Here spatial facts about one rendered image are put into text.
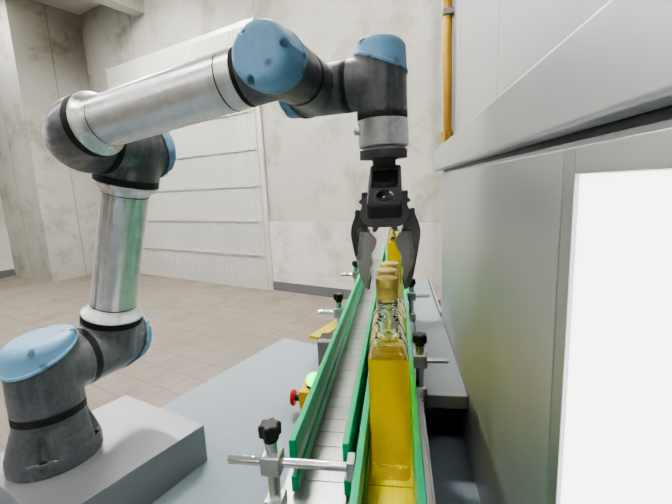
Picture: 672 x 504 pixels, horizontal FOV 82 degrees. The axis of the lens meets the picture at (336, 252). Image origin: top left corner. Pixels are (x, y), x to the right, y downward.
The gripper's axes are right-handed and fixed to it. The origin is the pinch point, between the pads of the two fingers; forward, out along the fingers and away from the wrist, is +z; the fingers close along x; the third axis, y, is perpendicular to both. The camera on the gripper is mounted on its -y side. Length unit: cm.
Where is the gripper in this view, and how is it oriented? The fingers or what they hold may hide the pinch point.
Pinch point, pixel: (386, 282)
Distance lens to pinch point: 60.4
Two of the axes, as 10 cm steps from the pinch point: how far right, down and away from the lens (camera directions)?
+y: 1.5, -1.7, 9.7
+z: 0.5, 9.8, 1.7
